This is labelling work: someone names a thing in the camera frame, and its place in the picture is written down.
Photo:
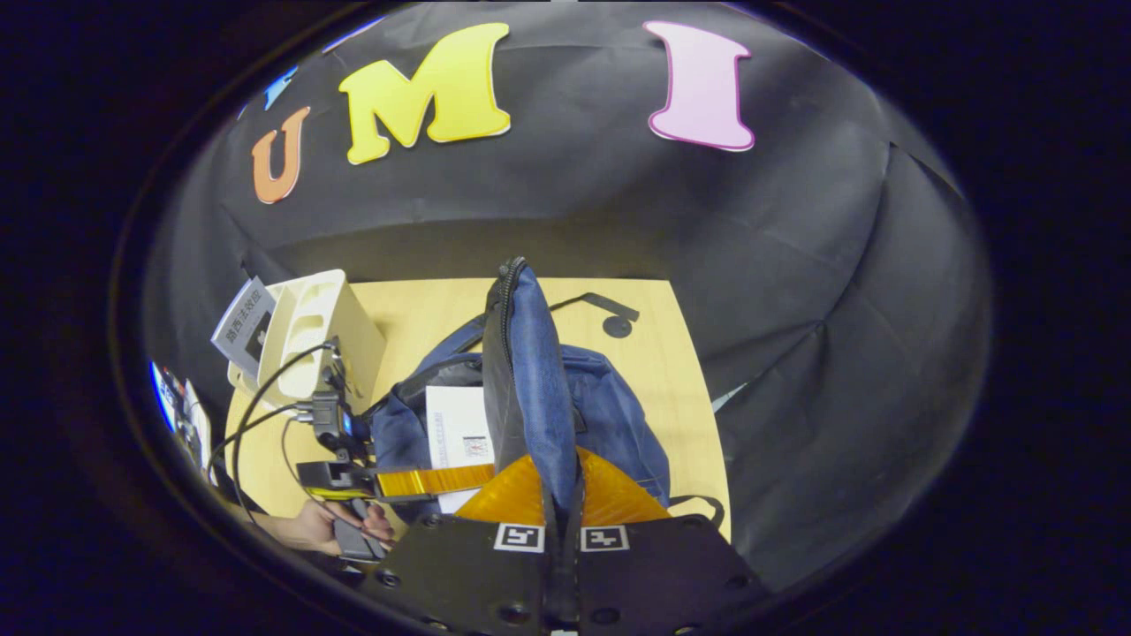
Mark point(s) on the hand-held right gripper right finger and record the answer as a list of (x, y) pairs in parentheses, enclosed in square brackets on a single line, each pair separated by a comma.
[(671, 574)]

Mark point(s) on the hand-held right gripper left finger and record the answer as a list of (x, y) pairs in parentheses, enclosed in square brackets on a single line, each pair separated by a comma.
[(459, 565)]

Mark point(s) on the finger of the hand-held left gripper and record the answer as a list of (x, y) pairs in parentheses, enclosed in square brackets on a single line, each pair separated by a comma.
[(424, 481)]

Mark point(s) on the white book with plain cover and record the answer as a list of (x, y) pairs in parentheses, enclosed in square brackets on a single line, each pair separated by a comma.
[(455, 424)]

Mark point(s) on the white bookshelf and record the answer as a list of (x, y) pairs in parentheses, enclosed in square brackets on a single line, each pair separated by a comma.
[(345, 327)]

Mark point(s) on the blue schoolbag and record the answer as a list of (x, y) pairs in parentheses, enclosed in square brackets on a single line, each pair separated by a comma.
[(535, 371)]

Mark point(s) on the white book with large print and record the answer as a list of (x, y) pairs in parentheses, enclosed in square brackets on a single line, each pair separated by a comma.
[(240, 327)]

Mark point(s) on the white cluttered table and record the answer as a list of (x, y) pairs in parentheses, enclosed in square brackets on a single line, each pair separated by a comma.
[(193, 415)]

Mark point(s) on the black backdrop cloth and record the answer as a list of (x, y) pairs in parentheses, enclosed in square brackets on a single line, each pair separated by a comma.
[(751, 265)]

